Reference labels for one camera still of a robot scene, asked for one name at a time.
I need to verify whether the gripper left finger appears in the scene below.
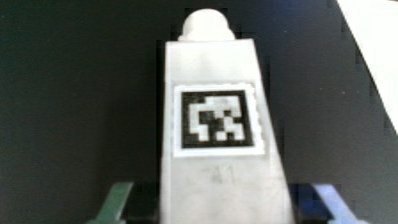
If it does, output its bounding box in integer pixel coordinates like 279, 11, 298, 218
82, 181, 162, 224

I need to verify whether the white tag sheet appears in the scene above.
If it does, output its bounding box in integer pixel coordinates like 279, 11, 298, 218
336, 0, 398, 132

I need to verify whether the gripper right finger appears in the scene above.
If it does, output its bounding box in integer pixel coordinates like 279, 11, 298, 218
290, 182, 371, 224

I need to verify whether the white leg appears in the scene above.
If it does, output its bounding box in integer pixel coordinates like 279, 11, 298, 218
160, 9, 295, 224

